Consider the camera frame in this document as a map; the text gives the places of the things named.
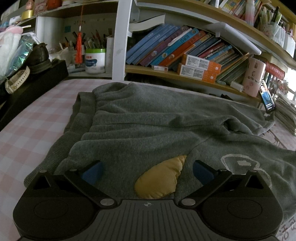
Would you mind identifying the pink checkered table mat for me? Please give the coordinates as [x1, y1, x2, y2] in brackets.
[0, 78, 296, 241]

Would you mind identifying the white green pen can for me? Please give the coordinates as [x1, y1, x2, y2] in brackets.
[85, 48, 106, 74]

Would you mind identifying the lower orange white box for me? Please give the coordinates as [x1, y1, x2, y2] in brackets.
[177, 63, 217, 83]

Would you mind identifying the white wooden bookshelf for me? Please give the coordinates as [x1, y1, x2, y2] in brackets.
[19, 1, 295, 104]

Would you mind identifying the grey sweater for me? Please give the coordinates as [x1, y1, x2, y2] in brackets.
[24, 82, 295, 220]

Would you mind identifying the pink cartoon cup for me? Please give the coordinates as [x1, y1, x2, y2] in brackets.
[242, 58, 266, 97]

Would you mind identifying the plastic bag of clothes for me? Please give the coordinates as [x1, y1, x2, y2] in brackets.
[1, 26, 36, 84]

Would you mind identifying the white power adapter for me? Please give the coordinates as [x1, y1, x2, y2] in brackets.
[230, 81, 244, 92]

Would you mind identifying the smartphone with lit screen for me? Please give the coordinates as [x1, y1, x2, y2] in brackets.
[259, 80, 275, 113]

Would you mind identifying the upper orange white box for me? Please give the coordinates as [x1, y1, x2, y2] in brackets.
[181, 54, 222, 74]

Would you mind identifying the white wristwatch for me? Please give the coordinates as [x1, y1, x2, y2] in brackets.
[5, 66, 30, 94]

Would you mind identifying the stack of magazines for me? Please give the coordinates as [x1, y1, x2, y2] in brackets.
[275, 89, 295, 136]

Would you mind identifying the row of leaning books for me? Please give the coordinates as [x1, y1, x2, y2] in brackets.
[125, 24, 249, 86]

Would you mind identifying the orange red tassel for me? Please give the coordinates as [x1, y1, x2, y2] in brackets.
[75, 6, 84, 64]

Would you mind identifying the orange white box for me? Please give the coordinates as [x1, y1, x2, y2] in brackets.
[181, 54, 222, 74]
[177, 63, 217, 83]

